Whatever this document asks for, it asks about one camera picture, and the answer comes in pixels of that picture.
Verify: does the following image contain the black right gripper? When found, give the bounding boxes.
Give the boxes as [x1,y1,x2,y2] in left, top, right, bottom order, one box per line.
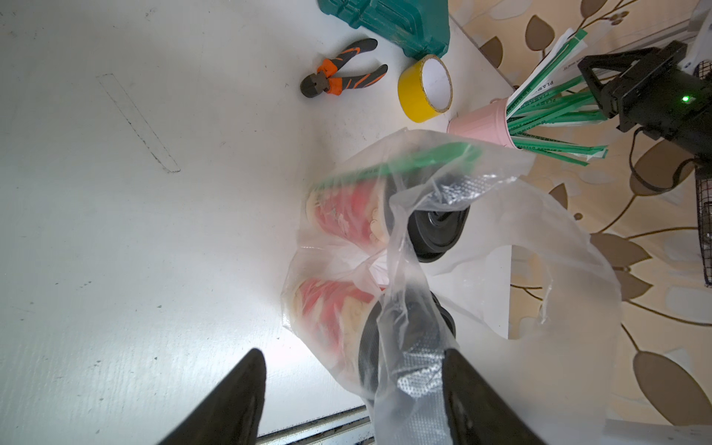
[578,41,711,161]

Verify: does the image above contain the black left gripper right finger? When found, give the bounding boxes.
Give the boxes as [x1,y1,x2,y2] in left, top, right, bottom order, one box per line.
[442,349,544,445]

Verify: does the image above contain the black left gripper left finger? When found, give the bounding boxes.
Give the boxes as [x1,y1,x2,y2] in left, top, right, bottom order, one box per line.
[161,349,266,444]

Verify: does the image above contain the red milk tea cup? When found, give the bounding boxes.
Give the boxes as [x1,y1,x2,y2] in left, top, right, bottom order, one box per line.
[305,176,469,263]
[284,277,445,403]

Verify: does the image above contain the clear plastic carrier bag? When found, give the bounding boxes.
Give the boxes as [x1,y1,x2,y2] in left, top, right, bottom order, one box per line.
[282,130,621,444]

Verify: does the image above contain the green straw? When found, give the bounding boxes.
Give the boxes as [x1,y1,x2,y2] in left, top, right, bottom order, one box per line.
[309,142,482,193]

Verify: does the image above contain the bundle of wrapped straws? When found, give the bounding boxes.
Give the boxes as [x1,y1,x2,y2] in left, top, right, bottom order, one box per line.
[505,29,607,166]

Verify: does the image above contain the pink metal straw bucket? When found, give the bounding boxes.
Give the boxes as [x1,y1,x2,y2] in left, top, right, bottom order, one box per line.
[447,99,515,149]

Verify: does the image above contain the yellow tape roll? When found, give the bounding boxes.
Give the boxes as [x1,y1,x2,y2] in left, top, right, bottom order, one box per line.
[398,55,454,123]

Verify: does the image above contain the green plastic tool case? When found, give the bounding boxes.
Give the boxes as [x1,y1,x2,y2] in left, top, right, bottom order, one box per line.
[317,0,451,60]

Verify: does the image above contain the orange black cutting pliers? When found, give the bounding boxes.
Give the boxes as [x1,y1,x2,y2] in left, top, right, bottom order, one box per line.
[299,37,389,99]

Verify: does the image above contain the black wire basket right wall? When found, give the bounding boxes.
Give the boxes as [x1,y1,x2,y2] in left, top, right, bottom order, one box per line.
[693,57,712,287]

